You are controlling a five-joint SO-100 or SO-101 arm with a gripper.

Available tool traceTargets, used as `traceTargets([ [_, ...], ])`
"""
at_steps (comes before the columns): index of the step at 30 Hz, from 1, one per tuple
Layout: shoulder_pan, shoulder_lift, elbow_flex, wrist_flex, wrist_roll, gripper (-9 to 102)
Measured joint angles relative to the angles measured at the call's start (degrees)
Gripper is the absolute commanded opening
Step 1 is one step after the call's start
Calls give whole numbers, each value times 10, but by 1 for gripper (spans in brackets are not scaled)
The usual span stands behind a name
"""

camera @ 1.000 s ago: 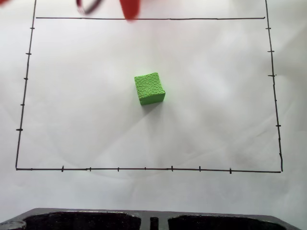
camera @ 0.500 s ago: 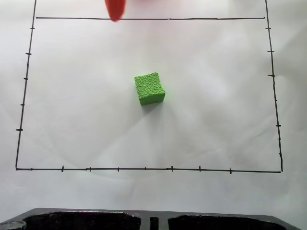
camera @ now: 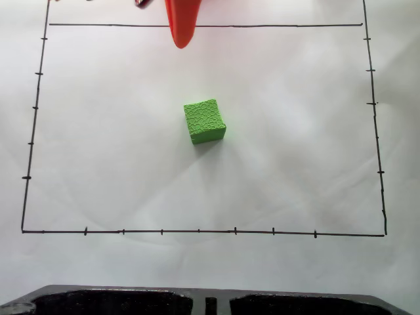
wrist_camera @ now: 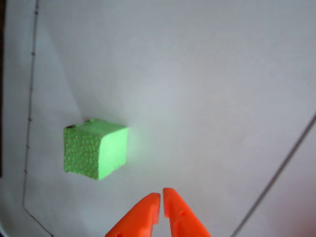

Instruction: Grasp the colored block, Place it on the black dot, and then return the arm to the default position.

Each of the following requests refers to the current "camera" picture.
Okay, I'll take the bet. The white paper sheet with drawn frame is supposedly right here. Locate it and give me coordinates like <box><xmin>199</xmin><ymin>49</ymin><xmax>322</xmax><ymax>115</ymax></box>
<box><xmin>0</xmin><ymin>0</ymin><xmax>420</xmax><ymax>298</ymax></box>

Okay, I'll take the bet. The black cast metal stand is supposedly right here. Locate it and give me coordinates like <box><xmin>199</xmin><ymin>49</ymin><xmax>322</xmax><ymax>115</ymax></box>
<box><xmin>0</xmin><ymin>284</ymin><xmax>420</xmax><ymax>315</ymax></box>

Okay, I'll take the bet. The green textured foam cube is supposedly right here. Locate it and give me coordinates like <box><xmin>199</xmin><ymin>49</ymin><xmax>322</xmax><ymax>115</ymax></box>
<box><xmin>182</xmin><ymin>97</ymin><xmax>228</xmax><ymax>146</ymax></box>

